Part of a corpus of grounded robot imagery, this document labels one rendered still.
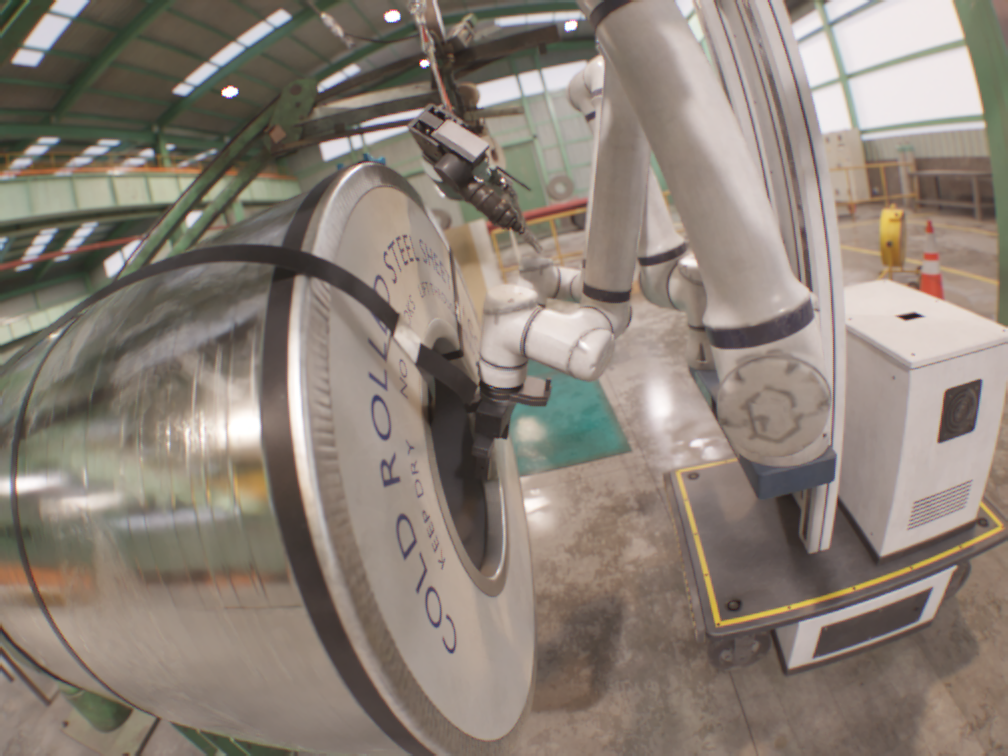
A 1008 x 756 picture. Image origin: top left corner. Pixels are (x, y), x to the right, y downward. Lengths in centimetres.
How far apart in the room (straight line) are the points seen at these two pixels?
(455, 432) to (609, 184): 75
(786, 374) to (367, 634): 52
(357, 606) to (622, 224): 64
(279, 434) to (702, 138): 53
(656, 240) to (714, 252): 76
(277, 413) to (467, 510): 83
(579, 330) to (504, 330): 12
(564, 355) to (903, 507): 84
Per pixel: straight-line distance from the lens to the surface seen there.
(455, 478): 123
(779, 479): 86
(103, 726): 228
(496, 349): 76
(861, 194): 1422
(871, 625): 132
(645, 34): 60
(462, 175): 97
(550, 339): 71
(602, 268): 78
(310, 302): 47
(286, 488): 42
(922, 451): 110
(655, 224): 132
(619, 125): 75
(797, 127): 91
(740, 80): 118
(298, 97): 193
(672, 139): 57
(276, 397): 43
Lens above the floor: 120
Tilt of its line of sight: 18 degrees down
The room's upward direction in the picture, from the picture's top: 16 degrees counter-clockwise
